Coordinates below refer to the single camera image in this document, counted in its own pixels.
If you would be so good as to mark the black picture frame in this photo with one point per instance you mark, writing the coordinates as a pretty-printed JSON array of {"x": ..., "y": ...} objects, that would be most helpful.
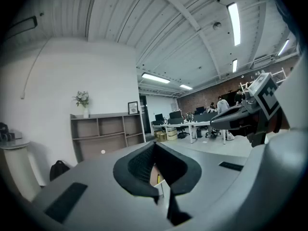
[{"x": 133, "y": 107}]

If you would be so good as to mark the grey wooden shelf unit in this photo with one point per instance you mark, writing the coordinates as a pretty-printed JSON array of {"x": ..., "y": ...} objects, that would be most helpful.
[{"x": 108, "y": 129}]

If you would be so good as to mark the white office desk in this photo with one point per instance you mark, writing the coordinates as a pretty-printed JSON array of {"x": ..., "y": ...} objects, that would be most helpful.
[{"x": 190, "y": 124}]

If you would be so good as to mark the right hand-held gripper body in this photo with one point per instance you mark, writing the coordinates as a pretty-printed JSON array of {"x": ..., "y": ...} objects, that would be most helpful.
[{"x": 240, "y": 113}]

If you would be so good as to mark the long ceiling light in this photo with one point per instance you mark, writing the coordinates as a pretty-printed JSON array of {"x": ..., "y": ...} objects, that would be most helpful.
[
  {"x": 234, "y": 23},
  {"x": 155, "y": 78}
]

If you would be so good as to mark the plant in white vase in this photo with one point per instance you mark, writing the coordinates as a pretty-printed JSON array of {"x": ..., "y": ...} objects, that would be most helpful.
[{"x": 83, "y": 100}]

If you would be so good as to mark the wooden box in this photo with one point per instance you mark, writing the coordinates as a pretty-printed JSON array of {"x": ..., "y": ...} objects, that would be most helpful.
[{"x": 154, "y": 175}]

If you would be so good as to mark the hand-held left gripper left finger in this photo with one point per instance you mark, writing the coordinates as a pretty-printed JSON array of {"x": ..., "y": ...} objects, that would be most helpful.
[{"x": 125, "y": 174}]

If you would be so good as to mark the black office chair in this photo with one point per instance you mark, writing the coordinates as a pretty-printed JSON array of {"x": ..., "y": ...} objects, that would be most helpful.
[{"x": 183, "y": 132}]

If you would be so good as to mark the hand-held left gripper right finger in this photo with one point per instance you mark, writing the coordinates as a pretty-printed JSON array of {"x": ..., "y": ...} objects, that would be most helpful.
[{"x": 183, "y": 174}]

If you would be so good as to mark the black bag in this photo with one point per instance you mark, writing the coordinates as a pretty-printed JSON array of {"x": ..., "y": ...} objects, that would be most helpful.
[{"x": 6, "y": 132}]

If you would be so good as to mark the brown cardboard box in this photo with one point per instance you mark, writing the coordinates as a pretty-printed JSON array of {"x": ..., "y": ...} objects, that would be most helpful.
[{"x": 160, "y": 136}]

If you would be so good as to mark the large black monitor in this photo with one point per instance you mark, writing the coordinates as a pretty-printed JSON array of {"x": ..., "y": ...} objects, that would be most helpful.
[{"x": 175, "y": 115}]

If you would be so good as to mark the pale cardboard box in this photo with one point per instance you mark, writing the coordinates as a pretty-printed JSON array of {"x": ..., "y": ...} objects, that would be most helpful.
[{"x": 172, "y": 134}]

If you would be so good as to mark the small black monitor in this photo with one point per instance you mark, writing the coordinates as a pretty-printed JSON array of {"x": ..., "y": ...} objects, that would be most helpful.
[{"x": 159, "y": 117}]

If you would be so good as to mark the black framed glass door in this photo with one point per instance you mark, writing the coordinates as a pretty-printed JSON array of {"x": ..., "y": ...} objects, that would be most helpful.
[{"x": 145, "y": 114}]

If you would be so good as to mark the white round counter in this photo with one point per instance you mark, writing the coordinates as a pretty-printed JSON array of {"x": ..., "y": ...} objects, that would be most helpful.
[{"x": 16, "y": 167}]

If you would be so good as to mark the short ceiling light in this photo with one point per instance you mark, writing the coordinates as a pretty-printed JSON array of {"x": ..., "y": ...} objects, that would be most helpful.
[
  {"x": 284, "y": 47},
  {"x": 186, "y": 86},
  {"x": 234, "y": 65}
]

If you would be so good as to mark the white storage rack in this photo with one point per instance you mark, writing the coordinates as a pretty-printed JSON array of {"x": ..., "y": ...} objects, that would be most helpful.
[{"x": 279, "y": 74}]

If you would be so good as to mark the white wall conduit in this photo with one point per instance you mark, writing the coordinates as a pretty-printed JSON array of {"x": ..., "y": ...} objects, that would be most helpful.
[{"x": 22, "y": 95}]

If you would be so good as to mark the unlit black ceiling lamp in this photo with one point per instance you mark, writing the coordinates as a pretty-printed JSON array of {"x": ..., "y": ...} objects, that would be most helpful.
[{"x": 24, "y": 25}]

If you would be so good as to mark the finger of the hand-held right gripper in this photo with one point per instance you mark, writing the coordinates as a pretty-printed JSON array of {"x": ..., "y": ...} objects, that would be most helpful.
[{"x": 243, "y": 132}]

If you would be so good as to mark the round ceiling fixture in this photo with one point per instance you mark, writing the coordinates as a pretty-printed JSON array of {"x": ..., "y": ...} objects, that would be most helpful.
[{"x": 217, "y": 26}]

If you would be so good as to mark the black backpack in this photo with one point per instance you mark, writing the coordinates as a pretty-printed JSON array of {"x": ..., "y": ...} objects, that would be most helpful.
[{"x": 59, "y": 170}]

